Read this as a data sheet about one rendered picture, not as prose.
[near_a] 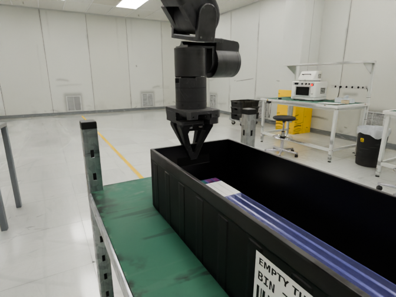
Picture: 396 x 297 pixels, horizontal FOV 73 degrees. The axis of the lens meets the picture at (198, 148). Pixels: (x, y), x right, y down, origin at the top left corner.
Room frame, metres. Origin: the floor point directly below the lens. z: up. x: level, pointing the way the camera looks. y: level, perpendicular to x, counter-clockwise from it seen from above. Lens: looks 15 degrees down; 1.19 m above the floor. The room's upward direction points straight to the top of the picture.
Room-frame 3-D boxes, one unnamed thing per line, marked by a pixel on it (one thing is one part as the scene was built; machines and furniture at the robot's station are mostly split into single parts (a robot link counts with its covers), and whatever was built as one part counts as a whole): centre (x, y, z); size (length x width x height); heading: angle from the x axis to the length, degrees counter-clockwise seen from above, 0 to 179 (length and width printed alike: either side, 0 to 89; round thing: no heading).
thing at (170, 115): (0.51, 0.02, 1.08); 0.07 x 0.07 x 0.09; 29
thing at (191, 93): (0.50, 0.01, 1.15); 0.10 x 0.07 x 0.07; 29
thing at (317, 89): (4.44, -1.80, 1.03); 0.44 x 0.37 x 0.46; 35
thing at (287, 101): (4.39, -1.81, 0.40); 1.50 x 0.75 x 0.81; 29
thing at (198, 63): (0.50, 0.01, 1.21); 0.07 x 0.06 x 0.07; 126
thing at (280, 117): (3.99, -1.28, 0.30); 0.51 x 0.50 x 0.60; 165
